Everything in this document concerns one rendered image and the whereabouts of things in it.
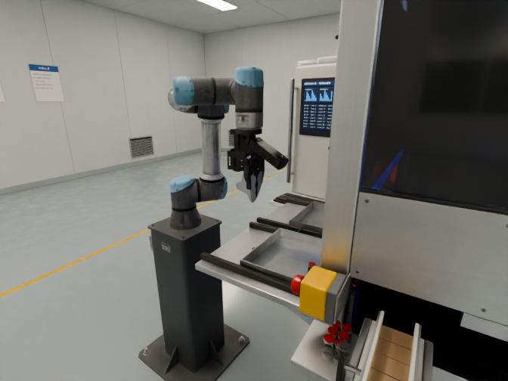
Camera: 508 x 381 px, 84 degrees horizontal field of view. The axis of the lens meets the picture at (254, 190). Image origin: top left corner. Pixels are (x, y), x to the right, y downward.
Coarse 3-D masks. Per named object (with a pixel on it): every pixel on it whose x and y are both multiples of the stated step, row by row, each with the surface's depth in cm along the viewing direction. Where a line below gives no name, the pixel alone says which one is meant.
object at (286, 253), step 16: (272, 240) 100; (288, 240) 102; (304, 240) 100; (320, 240) 97; (256, 256) 92; (272, 256) 92; (288, 256) 92; (304, 256) 92; (320, 256) 92; (272, 272) 78; (288, 272) 83; (304, 272) 83; (352, 304) 68
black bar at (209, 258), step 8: (200, 256) 90; (208, 256) 88; (216, 256) 88; (216, 264) 87; (224, 264) 85; (232, 264) 84; (240, 272) 82; (248, 272) 81; (256, 272) 80; (264, 280) 78; (272, 280) 77; (280, 280) 77; (280, 288) 76; (288, 288) 74
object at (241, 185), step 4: (252, 176) 78; (244, 180) 80; (252, 180) 79; (236, 184) 82; (240, 184) 81; (244, 184) 81; (252, 184) 79; (240, 188) 82; (244, 188) 81; (252, 188) 79; (244, 192) 81; (248, 192) 80; (252, 192) 80; (248, 196) 81; (252, 196) 81; (252, 200) 82
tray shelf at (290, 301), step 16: (288, 208) 133; (304, 208) 133; (240, 240) 103; (256, 240) 103; (224, 256) 92; (240, 256) 92; (208, 272) 86; (224, 272) 84; (256, 288) 77; (272, 288) 77; (288, 304) 72
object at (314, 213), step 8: (312, 208) 132; (320, 208) 131; (296, 216) 116; (304, 216) 123; (312, 216) 123; (320, 216) 123; (296, 224) 110; (304, 224) 108; (312, 224) 116; (320, 224) 116
